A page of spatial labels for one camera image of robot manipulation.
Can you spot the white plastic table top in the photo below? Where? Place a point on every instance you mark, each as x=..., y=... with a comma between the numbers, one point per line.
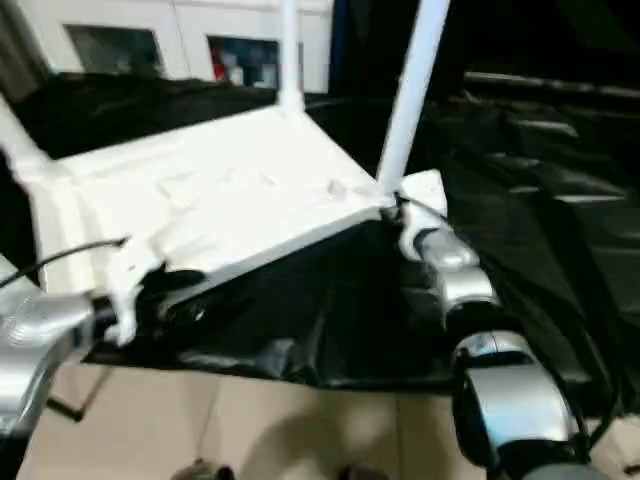
x=225, y=190

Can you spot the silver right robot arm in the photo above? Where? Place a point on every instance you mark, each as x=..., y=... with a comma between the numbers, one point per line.
x=515, y=400

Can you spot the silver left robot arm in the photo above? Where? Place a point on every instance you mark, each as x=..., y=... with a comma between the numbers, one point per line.
x=35, y=330

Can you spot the black metal stand leg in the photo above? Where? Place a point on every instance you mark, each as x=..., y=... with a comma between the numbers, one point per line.
x=75, y=400

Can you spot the black mat cover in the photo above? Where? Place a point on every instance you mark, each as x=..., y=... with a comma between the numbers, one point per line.
x=540, y=175

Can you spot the black case with gold label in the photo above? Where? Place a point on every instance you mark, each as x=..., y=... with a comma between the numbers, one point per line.
x=360, y=40

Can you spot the dark robot foot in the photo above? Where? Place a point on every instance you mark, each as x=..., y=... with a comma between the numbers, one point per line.
x=362, y=472
x=205, y=470

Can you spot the grey metal rod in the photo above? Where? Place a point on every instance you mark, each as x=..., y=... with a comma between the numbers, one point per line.
x=550, y=85

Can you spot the white cabinet with glass doors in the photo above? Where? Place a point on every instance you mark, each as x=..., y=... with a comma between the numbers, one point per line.
x=190, y=25

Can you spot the grey curtain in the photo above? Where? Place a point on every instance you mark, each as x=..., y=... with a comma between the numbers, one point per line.
x=20, y=40

